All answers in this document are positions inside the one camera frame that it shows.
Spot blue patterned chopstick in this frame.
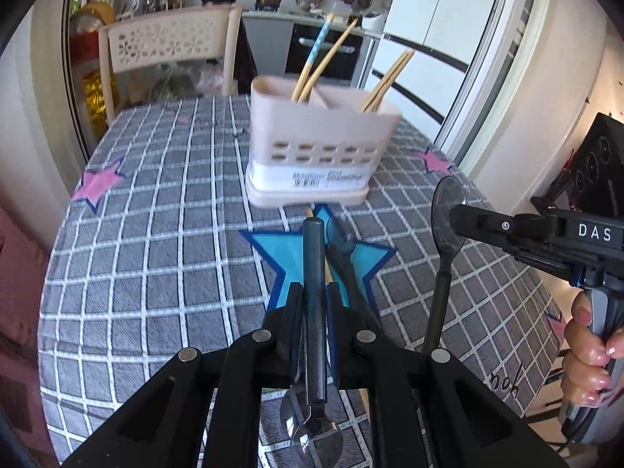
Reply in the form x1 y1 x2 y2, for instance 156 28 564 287
291 13 335 101

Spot black built-in oven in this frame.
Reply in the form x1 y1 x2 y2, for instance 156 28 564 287
285 24 364 85

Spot grey checked tablecloth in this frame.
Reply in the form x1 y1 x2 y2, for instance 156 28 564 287
38 96 563 464

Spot white perforated plastic chair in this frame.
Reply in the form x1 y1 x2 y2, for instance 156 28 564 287
98 4 243 124

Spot beige plastic utensil holder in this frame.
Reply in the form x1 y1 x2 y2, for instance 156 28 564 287
245 76 402 208

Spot plain wooden chopstick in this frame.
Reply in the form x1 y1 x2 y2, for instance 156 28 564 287
296 19 358 103

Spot black handled steel spoon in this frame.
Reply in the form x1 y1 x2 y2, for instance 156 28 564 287
280 216 344 467

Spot wooden chopstick pair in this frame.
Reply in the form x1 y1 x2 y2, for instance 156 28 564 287
363 50 417 113
360 48 411 112

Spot person right hand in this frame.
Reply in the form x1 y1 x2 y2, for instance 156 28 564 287
560 292 624 408

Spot white refrigerator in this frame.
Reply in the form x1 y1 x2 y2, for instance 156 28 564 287
365 0 496 140

